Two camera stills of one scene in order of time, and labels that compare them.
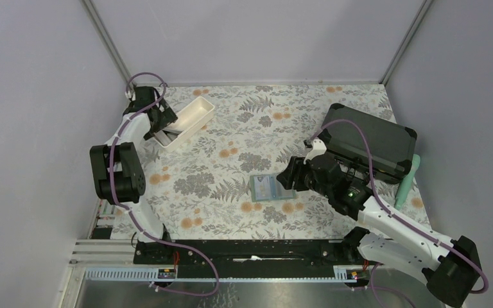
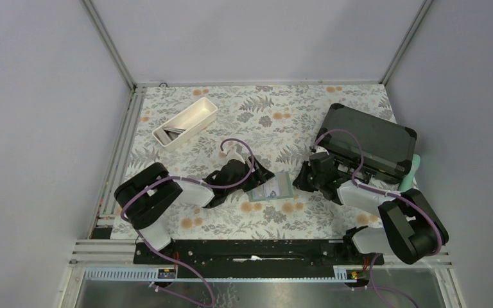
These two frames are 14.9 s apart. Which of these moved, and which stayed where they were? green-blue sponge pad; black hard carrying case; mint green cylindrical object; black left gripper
Moved: black left gripper
Stayed: mint green cylindrical object; black hard carrying case; green-blue sponge pad
